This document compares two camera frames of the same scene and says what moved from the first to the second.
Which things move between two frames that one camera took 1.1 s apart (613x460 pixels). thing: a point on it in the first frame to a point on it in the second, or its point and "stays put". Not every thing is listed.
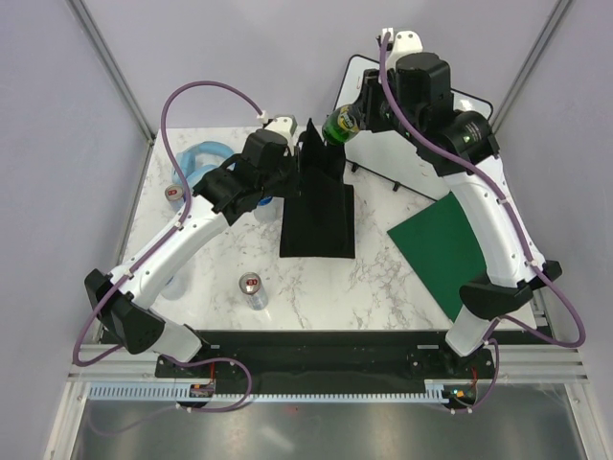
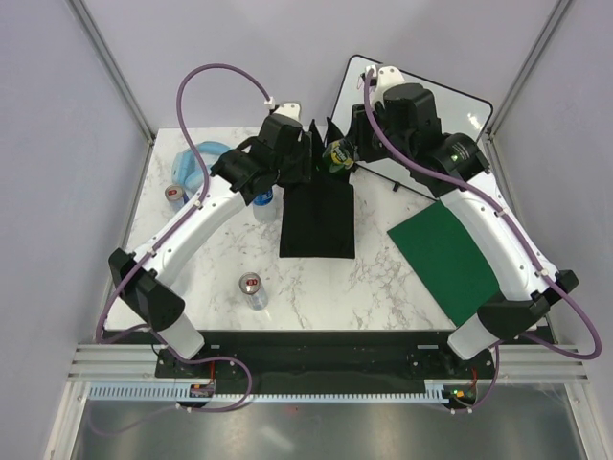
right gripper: [371, 91] to [357, 134]
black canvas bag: [319, 221] stays put
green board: [442, 247] stays put
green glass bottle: [341, 125] to [336, 158]
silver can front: [250, 284] stays put
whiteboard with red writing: [393, 155] stays put
